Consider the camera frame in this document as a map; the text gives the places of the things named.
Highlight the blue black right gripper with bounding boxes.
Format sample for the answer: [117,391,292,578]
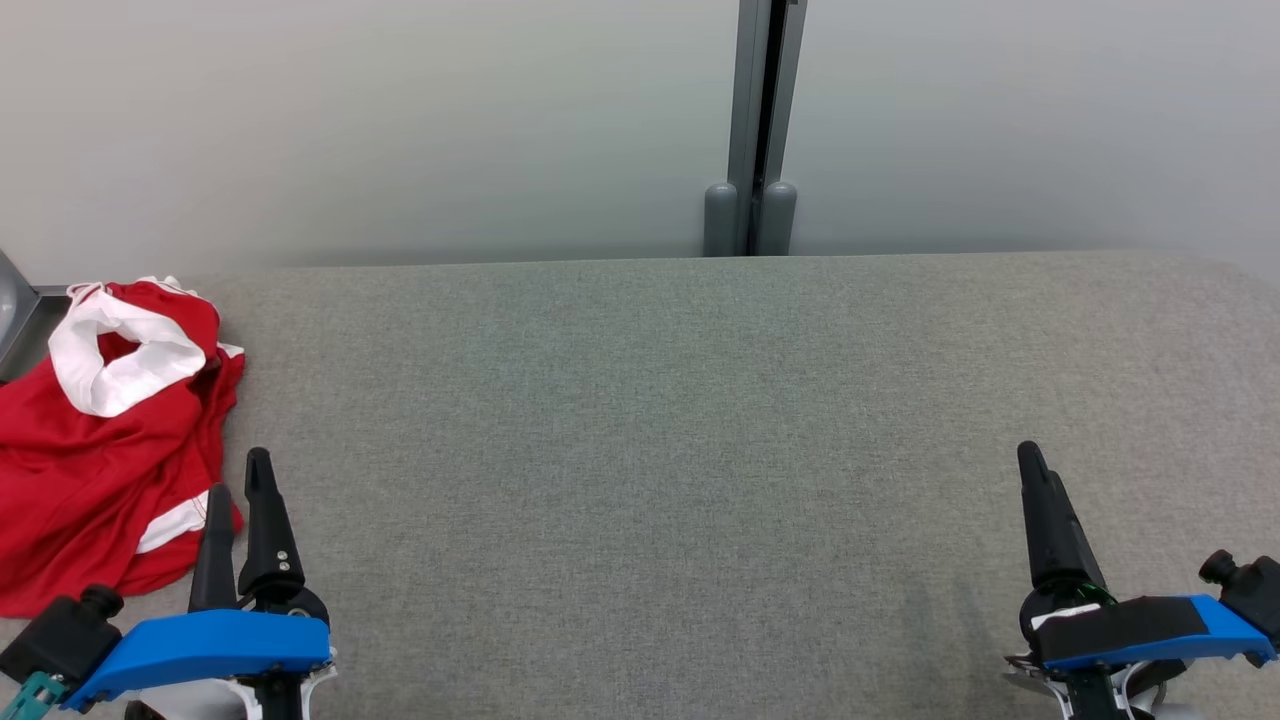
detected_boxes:
[1005,440,1278,720]

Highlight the grey partition post single foot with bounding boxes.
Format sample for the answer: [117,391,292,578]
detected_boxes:
[0,250,71,383]

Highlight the grey partition post double foot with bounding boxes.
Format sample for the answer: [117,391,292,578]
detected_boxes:
[703,0,809,258]

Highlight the red shorts with white stripe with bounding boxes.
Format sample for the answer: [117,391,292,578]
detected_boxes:
[0,350,246,618]

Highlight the black left cable teal plug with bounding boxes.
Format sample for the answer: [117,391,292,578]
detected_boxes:
[12,670,66,720]

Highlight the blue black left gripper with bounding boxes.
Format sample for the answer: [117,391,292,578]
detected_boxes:
[60,447,334,720]

